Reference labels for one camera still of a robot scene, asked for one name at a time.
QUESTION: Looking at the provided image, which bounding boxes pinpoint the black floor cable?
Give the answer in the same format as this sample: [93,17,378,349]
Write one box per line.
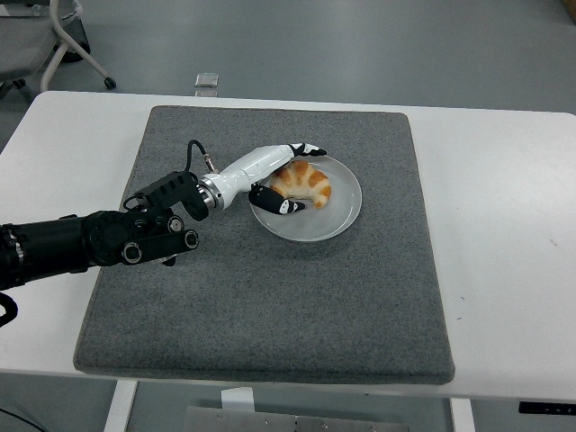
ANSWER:
[0,406,42,432]

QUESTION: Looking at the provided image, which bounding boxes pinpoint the golden croissant bread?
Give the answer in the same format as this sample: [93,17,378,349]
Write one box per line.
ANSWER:
[268,160,333,211]

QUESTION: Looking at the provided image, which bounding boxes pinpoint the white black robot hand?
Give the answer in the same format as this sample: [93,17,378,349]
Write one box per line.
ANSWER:
[210,141,329,217]

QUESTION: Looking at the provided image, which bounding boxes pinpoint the grey office chair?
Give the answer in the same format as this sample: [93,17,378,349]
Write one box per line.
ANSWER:
[0,0,118,103]

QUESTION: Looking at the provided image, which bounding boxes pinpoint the grey metal plate with screws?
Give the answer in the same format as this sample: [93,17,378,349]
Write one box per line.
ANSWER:
[183,405,411,432]

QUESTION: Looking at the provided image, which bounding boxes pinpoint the white table leg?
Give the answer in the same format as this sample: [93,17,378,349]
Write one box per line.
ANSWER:
[448,397,476,432]
[103,380,139,432]

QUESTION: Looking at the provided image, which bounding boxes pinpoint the white round plate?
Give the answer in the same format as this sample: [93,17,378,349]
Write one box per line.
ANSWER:
[248,154,363,244]

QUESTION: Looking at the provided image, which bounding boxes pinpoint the grey felt mat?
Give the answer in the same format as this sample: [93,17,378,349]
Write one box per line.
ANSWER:
[72,104,456,386]

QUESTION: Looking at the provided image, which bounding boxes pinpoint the black table control panel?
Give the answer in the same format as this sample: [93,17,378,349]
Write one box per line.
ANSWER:
[517,400,576,416]

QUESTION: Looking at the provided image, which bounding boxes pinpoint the silver floor socket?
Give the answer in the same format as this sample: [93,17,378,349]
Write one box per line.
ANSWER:
[193,71,221,89]

